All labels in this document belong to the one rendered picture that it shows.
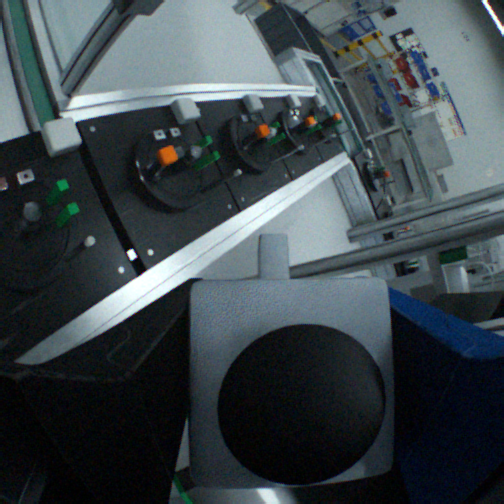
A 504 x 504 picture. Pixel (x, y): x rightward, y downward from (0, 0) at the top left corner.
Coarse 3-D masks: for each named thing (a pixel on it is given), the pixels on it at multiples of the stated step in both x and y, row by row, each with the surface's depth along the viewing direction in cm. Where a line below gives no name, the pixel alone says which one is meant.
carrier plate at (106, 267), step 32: (0, 160) 29; (32, 160) 33; (64, 160) 36; (96, 224) 39; (96, 256) 38; (0, 288) 27; (64, 288) 33; (96, 288) 37; (0, 320) 26; (32, 320) 29; (64, 320) 32; (0, 352) 25
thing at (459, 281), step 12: (456, 264) 83; (468, 264) 79; (408, 276) 92; (420, 276) 88; (456, 276) 79; (468, 276) 80; (396, 288) 92; (408, 288) 89; (456, 288) 78; (468, 288) 79; (492, 288) 77
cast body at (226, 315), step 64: (192, 320) 6; (256, 320) 6; (320, 320) 6; (384, 320) 6; (192, 384) 6; (256, 384) 5; (320, 384) 5; (384, 384) 5; (192, 448) 6; (256, 448) 5; (320, 448) 5; (384, 448) 5
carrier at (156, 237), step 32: (96, 128) 41; (128, 128) 45; (160, 128) 48; (192, 128) 57; (96, 160) 40; (128, 160) 44; (192, 160) 46; (128, 192) 43; (160, 192) 45; (192, 192) 50; (224, 192) 59; (128, 224) 42; (160, 224) 47; (192, 224) 51; (160, 256) 45
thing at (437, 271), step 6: (438, 252) 29; (432, 258) 29; (438, 258) 29; (432, 264) 29; (438, 264) 29; (432, 270) 30; (438, 270) 29; (444, 270) 30; (432, 276) 30; (438, 276) 29; (444, 276) 29; (438, 282) 30; (444, 282) 29; (438, 288) 30; (444, 288) 30; (438, 294) 30
